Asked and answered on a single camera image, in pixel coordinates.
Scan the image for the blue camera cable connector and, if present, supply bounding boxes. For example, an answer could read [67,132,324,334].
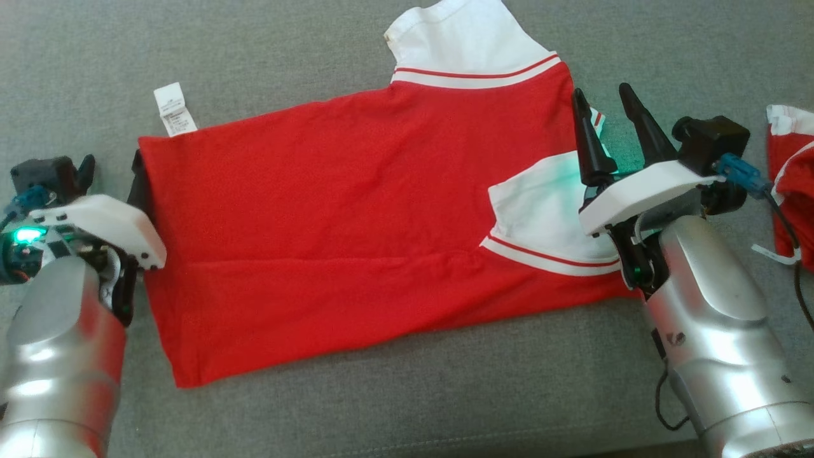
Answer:
[5,184,52,217]
[714,153,773,199]

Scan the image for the red shorts with elastic waistband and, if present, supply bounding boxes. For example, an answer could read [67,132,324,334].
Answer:
[765,104,814,274]

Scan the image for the blue left camera cable connector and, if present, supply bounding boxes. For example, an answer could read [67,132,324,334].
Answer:
[5,184,52,217]

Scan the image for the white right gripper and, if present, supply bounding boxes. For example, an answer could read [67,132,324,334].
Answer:
[571,82,724,300]

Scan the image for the blue right camera cable connector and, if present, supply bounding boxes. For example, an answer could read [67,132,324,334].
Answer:
[714,153,773,199]

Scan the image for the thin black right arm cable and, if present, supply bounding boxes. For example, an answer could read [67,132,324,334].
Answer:
[763,191,814,335]

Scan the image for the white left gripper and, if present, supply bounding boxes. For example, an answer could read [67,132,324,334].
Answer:
[0,149,168,327]

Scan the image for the thin black looped arm cable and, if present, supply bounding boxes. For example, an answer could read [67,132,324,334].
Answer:
[654,369,693,433]

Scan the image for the red shirt with white sleeves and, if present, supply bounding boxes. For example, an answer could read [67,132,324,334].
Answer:
[138,0,643,389]

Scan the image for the white cable tie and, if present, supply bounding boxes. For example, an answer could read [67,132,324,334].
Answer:
[750,243,803,267]

